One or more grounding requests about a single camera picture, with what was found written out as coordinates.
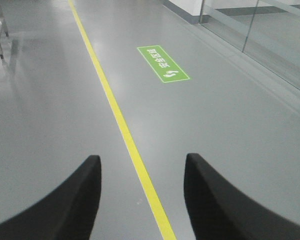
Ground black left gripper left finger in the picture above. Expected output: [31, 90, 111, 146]
[0, 155, 102, 240]

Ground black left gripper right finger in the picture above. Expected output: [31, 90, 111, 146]
[183, 153, 300, 240]

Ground glass partition wall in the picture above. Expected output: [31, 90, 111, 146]
[200, 0, 300, 90]

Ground green floor safety sign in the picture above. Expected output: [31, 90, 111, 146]
[137, 45, 191, 83]

